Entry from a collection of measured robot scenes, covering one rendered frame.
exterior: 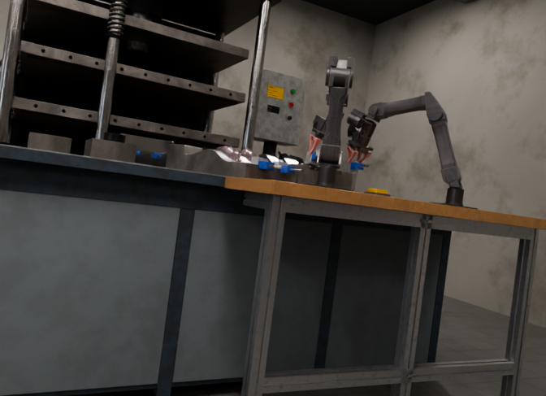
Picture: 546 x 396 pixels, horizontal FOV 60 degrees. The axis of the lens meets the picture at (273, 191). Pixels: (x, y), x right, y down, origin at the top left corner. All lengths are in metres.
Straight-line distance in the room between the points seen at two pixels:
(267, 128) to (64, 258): 1.54
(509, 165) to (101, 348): 3.77
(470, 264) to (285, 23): 3.37
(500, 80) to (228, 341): 3.76
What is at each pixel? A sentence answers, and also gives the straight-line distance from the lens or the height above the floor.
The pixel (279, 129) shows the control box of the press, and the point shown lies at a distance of 2.80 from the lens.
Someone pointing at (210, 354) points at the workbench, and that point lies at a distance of 1.80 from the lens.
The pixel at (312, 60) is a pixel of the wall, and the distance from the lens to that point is 6.01.
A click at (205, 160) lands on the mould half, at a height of 0.85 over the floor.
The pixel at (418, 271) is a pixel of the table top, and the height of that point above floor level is 0.57.
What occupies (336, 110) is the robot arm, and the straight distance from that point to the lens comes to 1.62.
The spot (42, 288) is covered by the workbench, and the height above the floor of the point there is 0.39.
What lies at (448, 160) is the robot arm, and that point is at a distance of 1.99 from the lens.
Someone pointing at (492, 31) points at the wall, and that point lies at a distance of 5.15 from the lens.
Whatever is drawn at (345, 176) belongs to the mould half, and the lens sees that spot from 1.97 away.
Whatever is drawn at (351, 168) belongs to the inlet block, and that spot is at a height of 0.92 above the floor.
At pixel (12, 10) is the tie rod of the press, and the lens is 2.41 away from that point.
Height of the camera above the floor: 0.76
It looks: level
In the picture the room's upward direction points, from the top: 7 degrees clockwise
